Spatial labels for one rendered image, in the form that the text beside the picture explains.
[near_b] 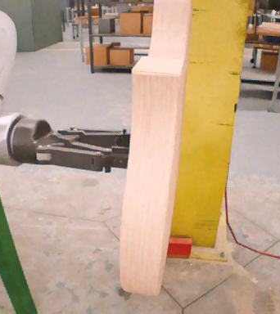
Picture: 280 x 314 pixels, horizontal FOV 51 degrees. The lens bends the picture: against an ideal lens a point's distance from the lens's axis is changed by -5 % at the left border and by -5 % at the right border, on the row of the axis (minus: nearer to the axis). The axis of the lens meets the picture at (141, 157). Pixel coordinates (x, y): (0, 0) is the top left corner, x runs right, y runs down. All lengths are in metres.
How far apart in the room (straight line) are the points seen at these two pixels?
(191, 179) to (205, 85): 0.45
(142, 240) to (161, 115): 0.13
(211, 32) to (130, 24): 4.05
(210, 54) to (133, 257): 1.01
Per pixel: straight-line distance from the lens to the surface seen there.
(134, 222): 0.31
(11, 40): 0.62
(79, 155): 0.42
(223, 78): 1.27
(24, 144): 0.49
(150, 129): 0.31
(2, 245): 0.90
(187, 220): 1.59
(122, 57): 5.36
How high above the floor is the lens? 1.22
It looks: 28 degrees down
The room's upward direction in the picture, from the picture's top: straight up
